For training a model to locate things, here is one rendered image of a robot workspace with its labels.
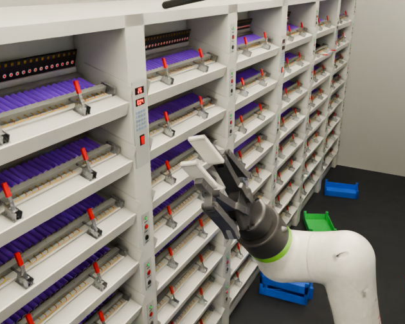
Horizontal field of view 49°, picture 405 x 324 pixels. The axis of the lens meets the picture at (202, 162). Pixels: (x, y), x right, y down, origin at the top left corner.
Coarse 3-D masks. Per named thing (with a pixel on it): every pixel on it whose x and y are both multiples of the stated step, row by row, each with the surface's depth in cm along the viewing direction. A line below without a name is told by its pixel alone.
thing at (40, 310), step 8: (104, 256) 151; (112, 256) 154; (104, 264) 151; (88, 272) 144; (72, 280) 139; (80, 280) 140; (64, 288) 136; (72, 288) 138; (80, 288) 139; (56, 296) 132; (64, 296) 134; (48, 304) 129; (32, 312) 126; (40, 312) 127; (24, 320) 123; (40, 320) 126
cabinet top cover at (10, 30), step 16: (32, 16) 121; (48, 16) 121; (64, 16) 121; (80, 16) 121; (96, 16) 121; (112, 16) 122; (144, 16) 135; (160, 16) 142; (176, 16) 150; (192, 16) 160; (0, 32) 92; (16, 32) 96; (32, 32) 99; (48, 32) 103; (64, 32) 108; (80, 32) 113
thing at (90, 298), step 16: (112, 240) 159; (128, 256) 158; (112, 272) 150; (128, 272) 152; (112, 288) 146; (80, 304) 135; (96, 304) 140; (48, 320) 128; (64, 320) 129; (80, 320) 135
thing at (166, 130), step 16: (176, 96) 190; (192, 96) 197; (208, 96) 200; (160, 112) 174; (176, 112) 177; (192, 112) 184; (208, 112) 192; (224, 112) 200; (160, 128) 167; (176, 128) 171; (192, 128) 175; (160, 144) 157; (176, 144) 168
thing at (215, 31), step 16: (208, 16) 190; (224, 16) 186; (192, 32) 196; (208, 32) 192; (224, 32) 189; (224, 48) 191; (224, 80) 196; (224, 96) 199; (208, 128) 208; (224, 128) 204; (224, 192) 216; (224, 240) 227; (224, 256) 231; (224, 272) 235; (224, 288) 239; (224, 320) 248
